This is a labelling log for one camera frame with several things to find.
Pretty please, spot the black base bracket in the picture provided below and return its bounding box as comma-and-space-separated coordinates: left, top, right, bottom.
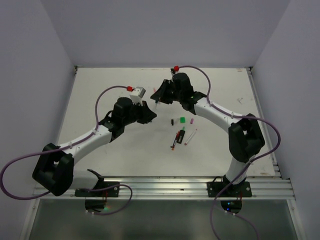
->
74, 181, 120, 198
206, 175, 253, 198

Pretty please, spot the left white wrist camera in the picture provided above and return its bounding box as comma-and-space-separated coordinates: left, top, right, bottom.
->
129, 86, 146, 105

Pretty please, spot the right black base bracket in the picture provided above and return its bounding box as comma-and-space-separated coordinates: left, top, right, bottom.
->
206, 175, 253, 198

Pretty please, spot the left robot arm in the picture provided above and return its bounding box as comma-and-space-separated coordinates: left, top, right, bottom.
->
32, 97, 157, 197

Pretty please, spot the orange clear pen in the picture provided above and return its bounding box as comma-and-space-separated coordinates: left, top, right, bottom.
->
171, 131, 180, 151

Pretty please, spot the green black highlighter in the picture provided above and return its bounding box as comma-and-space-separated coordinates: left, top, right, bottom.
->
176, 127, 186, 144

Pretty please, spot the aluminium mounting rail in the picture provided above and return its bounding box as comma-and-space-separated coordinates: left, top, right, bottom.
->
32, 176, 297, 201

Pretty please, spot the green highlighter cap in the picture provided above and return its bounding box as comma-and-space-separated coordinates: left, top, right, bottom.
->
179, 117, 186, 124

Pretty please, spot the left black base bracket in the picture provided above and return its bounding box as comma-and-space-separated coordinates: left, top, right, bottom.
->
74, 181, 120, 198

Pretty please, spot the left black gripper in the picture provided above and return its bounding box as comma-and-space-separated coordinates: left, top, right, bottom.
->
123, 101, 157, 127

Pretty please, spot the pink white marker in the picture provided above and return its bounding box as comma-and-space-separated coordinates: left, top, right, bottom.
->
184, 129, 198, 146

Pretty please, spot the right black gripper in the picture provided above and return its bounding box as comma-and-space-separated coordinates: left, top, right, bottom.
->
152, 77, 184, 103

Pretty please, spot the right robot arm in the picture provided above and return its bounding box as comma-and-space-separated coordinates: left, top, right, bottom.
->
150, 72, 265, 197

